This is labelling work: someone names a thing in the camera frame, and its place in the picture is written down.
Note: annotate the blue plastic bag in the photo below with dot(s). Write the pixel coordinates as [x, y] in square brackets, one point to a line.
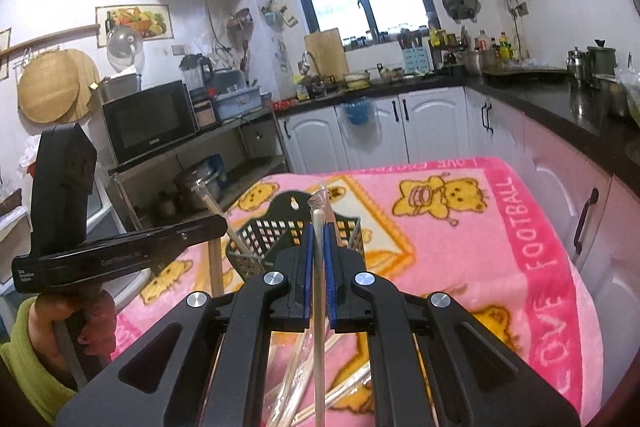
[359, 112]

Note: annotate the metal storage shelf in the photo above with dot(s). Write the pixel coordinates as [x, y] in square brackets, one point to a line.
[250, 147]

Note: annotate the wooden cutting board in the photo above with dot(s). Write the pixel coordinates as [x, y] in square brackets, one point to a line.
[328, 51]

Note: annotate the white lower kitchen cabinets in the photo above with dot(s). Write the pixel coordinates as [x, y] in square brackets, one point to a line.
[580, 162]

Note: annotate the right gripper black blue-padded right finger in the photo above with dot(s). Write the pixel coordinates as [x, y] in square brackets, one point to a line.
[432, 362]

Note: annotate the black microwave oven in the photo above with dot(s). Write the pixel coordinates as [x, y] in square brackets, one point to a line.
[138, 124]

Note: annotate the green sleeve forearm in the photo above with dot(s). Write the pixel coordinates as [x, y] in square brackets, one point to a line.
[30, 395]

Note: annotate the steel pot on shelf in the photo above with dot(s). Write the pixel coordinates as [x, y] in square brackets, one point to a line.
[209, 171]

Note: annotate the white plastic drawer unit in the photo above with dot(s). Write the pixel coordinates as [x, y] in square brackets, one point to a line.
[103, 223]

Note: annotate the light blue knife block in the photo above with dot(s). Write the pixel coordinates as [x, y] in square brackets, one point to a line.
[417, 59]

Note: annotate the hanging pot lid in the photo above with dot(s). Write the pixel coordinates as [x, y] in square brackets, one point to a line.
[459, 10]

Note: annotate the round bamboo board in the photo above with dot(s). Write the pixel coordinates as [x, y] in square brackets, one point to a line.
[56, 86]

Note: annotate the dark green utensil basket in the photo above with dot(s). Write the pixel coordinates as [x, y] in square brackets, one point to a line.
[281, 227]

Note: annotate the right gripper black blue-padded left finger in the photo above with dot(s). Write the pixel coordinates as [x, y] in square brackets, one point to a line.
[204, 363]

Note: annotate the steel kettle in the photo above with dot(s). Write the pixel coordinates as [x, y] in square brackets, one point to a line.
[576, 64]

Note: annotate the pink teddy bear blanket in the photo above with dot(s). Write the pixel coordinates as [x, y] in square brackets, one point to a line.
[468, 227]

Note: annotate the black blender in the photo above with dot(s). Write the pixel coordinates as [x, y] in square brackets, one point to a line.
[197, 70]

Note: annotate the glass pot lid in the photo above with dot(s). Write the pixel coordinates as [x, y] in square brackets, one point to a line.
[124, 48]

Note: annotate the fruit picture on wall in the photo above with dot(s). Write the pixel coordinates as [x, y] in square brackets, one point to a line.
[151, 21]

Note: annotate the wooden chopsticks pair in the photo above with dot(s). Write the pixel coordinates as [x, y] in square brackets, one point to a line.
[318, 204]

